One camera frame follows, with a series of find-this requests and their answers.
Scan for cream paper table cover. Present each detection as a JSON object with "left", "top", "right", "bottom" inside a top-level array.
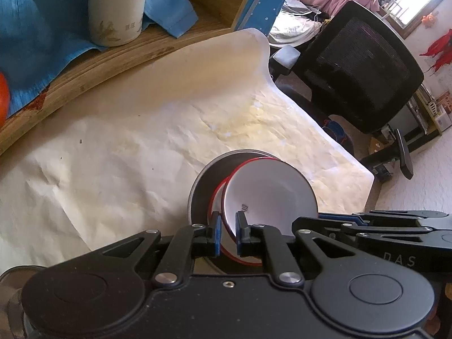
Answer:
[{"left": 0, "top": 28, "right": 375, "bottom": 277}]

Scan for black mesh office chair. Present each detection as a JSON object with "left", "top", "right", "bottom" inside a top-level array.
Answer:
[{"left": 268, "top": 0, "right": 425, "bottom": 181}]

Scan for cream printed cup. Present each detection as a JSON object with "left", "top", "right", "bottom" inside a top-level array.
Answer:
[{"left": 88, "top": 0, "right": 151, "bottom": 47}]

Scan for large grey metal bowl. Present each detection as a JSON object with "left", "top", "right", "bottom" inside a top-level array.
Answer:
[{"left": 188, "top": 149, "right": 284, "bottom": 277}]

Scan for white plate with red rim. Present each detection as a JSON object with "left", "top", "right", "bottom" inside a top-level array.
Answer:
[
  {"left": 208, "top": 178, "right": 264, "bottom": 268},
  {"left": 220, "top": 157, "right": 319, "bottom": 245}
]

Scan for white bedding pile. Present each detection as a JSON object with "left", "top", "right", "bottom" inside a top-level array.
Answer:
[{"left": 268, "top": 0, "right": 333, "bottom": 49}]

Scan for small orange toy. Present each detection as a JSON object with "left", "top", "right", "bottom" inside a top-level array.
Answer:
[{"left": 421, "top": 12, "right": 440, "bottom": 29}]

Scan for wooden desk tray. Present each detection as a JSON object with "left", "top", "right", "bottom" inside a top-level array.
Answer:
[{"left": 0, "top": 0, "right": 251, "bottom": 157}]

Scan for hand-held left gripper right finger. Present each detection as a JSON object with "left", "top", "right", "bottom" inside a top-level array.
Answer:
[{"left": 234, "top": 211, "right": 375, "bottom": 287}]

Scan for stack of storage boxes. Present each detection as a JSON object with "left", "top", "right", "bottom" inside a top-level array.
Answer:
[{"left": 406, "top": 88, "right": 452, "bottom": 139}]

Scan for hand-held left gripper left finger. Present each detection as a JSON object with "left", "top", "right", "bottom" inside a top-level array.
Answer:
[{"left": 85, "top": 212, "right": 223, "bottom": 288}]

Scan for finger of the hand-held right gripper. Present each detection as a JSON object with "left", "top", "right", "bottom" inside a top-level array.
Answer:
[
  {"left": 317, "top": 212, "right": 370, "bottom": 226},
  {"left": 292, "top": 218, "right": 361, "bottom": 241}
]

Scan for blue dotted box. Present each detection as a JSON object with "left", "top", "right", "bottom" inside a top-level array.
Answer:
[{"left": 234, "top": 0, "right": 299, "bottom": 38}]

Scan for blue cloth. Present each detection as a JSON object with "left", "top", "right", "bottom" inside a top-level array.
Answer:
[{"left": 0, "top": 0, "right": 199, "bottom": 121}]

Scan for orange-red ball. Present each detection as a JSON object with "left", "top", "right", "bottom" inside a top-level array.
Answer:
[{"left": 0, "top": 72, "right": 11, "bottom": 125}]

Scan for red hanging decoration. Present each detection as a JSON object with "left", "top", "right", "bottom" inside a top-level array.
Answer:
[{"left": 420, "top": 29, "right": 452, "bottom": 73}]

